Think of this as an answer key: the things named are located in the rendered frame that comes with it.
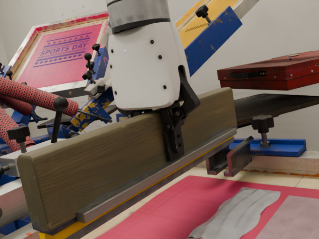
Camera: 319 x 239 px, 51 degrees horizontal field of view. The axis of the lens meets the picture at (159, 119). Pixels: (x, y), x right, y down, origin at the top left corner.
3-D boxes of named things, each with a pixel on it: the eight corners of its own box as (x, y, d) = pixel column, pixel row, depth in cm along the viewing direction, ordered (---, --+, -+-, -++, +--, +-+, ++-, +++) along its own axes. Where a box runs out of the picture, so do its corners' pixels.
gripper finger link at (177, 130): (157, 111, 42) (166, 161, 43) (177, 109, 40) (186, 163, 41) (172, 105, 44) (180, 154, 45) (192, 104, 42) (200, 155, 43)
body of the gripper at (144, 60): (90, 27, 42) (108, 113, 44) (151, 7, 36) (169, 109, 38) (130, 25, 48) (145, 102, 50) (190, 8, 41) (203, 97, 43)
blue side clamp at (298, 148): (309, 173, 64) (305, 138, 63) (301, 183, 61) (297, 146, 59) (182, 163, 84) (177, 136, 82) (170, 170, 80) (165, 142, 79)
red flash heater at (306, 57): (316, 69, 181) (314, 47, 178) (404, 66, 138) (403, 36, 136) (219, 91, 160) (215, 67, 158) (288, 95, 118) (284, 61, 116)
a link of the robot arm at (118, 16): (87, 12, 42) (91, 34, 43) (138, -7, 36) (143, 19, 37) (127, 12, 48) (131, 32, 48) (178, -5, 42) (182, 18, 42)
